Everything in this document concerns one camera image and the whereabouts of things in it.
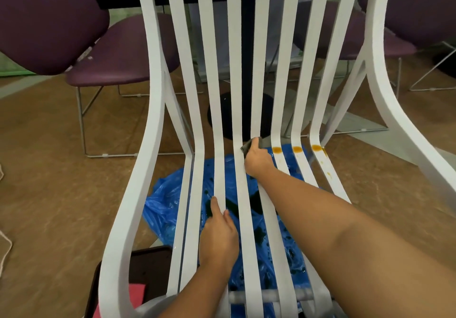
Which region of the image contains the person's right hand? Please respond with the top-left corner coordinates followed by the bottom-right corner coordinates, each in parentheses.
top-left (244, 137), bottom-right (278, 178)

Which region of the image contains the person's left hand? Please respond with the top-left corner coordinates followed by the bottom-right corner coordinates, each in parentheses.
top-left (198, 196), bottom-right (240, 276)

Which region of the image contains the grey cleaning cloth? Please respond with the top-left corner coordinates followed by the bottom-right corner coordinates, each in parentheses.
top-left (240, 137), bottom-right (268, 157)

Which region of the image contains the white slatted chair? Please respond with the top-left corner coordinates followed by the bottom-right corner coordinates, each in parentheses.
top-left (98, 0), bottom-right (456, 318)

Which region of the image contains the person's right forearm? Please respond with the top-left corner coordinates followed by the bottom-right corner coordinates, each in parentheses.
top-left (256, 166), bottom-right (456, 318)

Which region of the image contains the person's left forearm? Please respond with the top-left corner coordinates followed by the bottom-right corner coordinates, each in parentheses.
top-left (158, 264), bottom-right (234, 318)

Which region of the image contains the purple lounge chair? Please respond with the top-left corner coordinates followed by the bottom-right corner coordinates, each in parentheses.
top-left (0, 0), bottom-right (206, 159)
top-left (294, 0), bottom-right (456, 138)

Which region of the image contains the black round table base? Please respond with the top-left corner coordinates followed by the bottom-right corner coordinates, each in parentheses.
top-left (433, 49), bottom-right (456, 80)
top-left (207, 91), bottom-right (275, 142)

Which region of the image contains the blue plastic sheet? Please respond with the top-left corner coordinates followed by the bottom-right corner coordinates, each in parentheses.
top-left (142, 144), bottom-right (321, 318)

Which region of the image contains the dark brown tray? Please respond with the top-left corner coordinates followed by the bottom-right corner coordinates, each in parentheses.
top-left (84, 245), bottom-right (175, 318)

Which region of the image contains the pink cloth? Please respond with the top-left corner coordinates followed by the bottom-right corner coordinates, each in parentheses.
top-left (92, 283), bottom-right (147, 318)

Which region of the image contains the white cord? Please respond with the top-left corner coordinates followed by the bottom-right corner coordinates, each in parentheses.
top-left (0, 164), bottom-right (13, 279)

